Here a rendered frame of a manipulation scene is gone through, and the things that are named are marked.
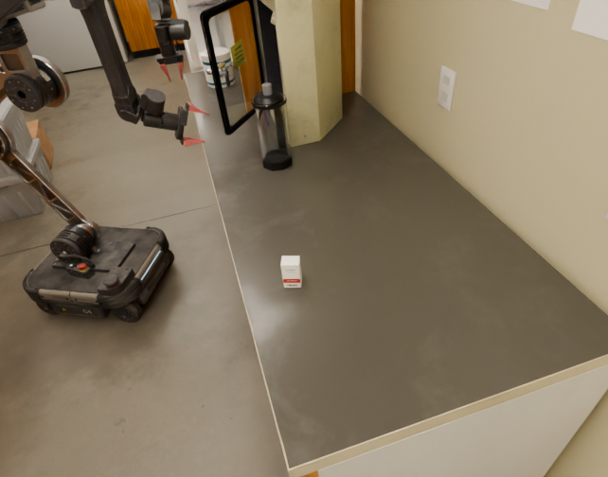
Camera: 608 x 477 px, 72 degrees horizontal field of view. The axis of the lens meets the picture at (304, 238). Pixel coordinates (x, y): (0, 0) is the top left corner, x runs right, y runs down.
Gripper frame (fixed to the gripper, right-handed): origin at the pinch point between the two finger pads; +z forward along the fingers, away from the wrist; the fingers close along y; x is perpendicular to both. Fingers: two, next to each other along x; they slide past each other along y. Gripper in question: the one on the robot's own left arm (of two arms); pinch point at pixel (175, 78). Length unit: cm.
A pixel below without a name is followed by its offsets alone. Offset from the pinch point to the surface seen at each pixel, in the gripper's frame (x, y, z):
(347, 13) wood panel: -10, 70, -16
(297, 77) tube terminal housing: -47, 37, -8
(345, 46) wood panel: -10, 69, -4
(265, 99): -59, 24, -8
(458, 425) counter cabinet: -151, 33, 22
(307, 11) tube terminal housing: -47, 42, -27
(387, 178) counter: -79, 54, 15
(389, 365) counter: -139, 25, 15
